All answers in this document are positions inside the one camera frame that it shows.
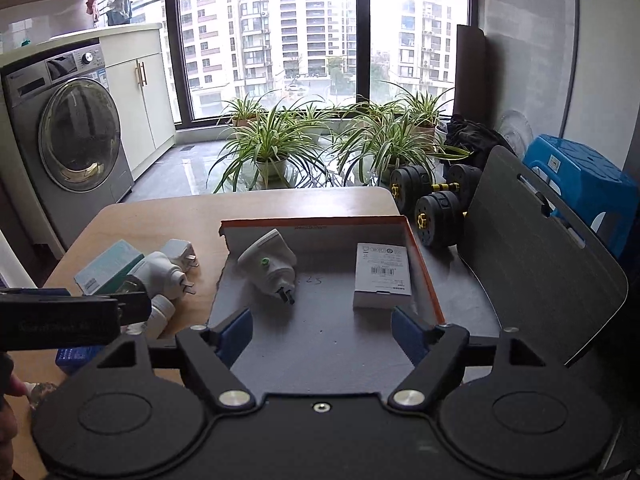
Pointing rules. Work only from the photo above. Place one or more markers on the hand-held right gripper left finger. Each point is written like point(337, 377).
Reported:
point(235, 334)

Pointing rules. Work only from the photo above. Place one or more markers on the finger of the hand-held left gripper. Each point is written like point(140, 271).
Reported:
point(134, 307)

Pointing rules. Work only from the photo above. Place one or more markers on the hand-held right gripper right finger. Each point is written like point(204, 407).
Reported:
point(407, 334)

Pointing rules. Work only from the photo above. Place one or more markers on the clear bottle white cap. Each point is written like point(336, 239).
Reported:
point(161, 310)

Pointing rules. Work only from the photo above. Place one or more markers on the blue plastic box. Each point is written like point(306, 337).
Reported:
point(75, 360)

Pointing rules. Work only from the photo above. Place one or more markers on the white charger plug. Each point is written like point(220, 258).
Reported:
point(179, 254)

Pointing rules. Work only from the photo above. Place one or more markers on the orange-edged grey cardboard box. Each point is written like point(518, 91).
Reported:
point(325, 330)

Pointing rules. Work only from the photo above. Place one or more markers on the person's left hand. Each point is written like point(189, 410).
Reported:
point(18, 386)

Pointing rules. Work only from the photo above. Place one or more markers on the teal cardboard box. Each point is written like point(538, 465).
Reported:
point(107, 265)

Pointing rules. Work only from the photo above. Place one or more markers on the small white labelled box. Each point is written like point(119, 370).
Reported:
point(382, 275)

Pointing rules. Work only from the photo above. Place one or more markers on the small clear item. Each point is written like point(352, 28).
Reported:
point(42, 394)

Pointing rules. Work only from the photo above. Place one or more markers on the white plug device green dot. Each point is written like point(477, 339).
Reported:
point(265, 265)

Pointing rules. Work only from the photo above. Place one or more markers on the black dumbbell yellow nuts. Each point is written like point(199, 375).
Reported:
point(411, 187)
point(440, 220)

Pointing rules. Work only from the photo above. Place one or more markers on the silver front-load washing machine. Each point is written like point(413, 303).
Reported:
point(65, 145)

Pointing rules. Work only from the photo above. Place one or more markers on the large spider plant white pot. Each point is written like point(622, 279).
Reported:
point(270, 152)

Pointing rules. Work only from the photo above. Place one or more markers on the white cabinet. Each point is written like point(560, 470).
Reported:
point(147, 110)

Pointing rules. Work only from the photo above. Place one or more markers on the black bag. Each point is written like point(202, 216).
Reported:
point(472, 137)

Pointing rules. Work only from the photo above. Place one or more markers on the spider plant terracotta pot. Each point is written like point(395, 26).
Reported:
point(243, 110)
point(424, 106)

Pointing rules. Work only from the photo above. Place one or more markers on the white fan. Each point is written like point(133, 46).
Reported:
point(515, 132)

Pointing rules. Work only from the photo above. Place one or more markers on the small spider plant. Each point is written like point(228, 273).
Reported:
point(312, 119)

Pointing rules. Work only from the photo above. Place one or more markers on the dark-framed window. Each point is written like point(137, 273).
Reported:
point(270, 40)

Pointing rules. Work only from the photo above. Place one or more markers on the blue-grey hanging cloth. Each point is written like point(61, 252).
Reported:
point(120, 7)

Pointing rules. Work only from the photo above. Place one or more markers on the pink hanging cloth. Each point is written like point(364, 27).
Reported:
point(91, 4)

